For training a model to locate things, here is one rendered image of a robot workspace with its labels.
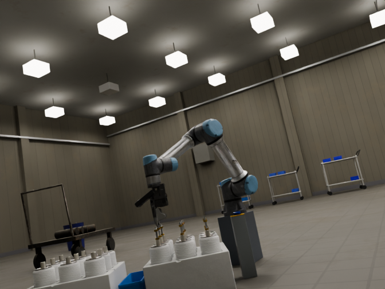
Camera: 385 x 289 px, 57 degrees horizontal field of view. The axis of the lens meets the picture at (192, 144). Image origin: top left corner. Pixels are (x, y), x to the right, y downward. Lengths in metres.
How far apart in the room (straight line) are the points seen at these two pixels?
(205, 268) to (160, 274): 0.20
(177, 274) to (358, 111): 10.76
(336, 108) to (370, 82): 1.22
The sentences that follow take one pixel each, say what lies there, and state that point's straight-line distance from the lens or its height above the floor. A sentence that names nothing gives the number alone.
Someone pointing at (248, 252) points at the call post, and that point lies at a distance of 1.90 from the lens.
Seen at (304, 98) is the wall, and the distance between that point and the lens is 12.36.
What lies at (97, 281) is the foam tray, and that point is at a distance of 1.73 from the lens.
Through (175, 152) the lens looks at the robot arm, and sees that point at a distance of 2.08.
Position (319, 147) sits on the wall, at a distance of 12.09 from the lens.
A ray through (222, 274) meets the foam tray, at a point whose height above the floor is 0.09.
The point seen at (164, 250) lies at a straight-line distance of 1.69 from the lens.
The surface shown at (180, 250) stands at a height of 0.22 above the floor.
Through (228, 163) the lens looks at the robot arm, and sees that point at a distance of 2.16.
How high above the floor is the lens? 0.40
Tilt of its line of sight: 10 degrees up
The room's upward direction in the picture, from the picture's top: 11 degrees counter-clockwise
